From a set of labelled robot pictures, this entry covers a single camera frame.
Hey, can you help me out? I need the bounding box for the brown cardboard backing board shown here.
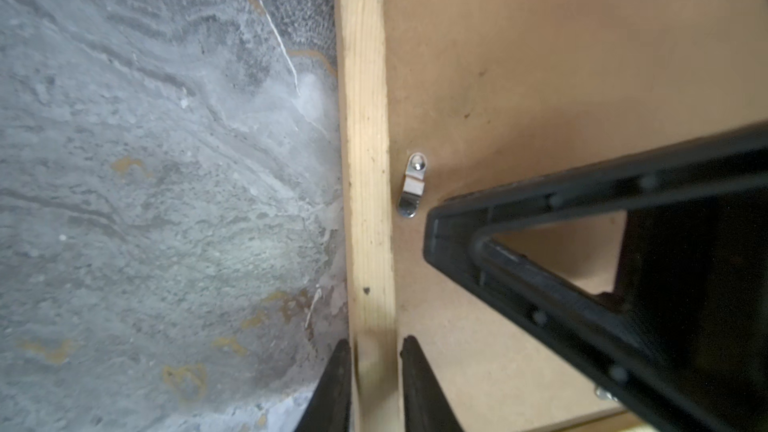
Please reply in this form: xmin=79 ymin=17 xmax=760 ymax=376
xmin=385 ymin=0 xmax=767 ymax=431

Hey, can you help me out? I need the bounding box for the light wooden picture frame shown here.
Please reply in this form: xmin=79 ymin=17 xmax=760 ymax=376
xmin=335 ymin=0 xmax=404 ymax=431

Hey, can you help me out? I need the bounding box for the silver metal turn clip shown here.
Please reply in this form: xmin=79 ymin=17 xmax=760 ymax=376
xmin=594 ymin=385 xmax=619 ymax=403
xmin=396 ymin=152 xmax=428 ymax=218

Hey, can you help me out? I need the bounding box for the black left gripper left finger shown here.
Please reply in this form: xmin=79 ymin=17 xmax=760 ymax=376
xmin=294 ymin=339 xmax=352 ymax=432

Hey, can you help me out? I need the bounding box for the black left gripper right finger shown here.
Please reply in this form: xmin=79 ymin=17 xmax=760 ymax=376
xmin=400 ymin=335 xmax=463 ymax=432

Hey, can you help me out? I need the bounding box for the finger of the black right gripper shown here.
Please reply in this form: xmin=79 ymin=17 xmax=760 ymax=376
xmin=423 ymin=124 xmax=767 ymax=431

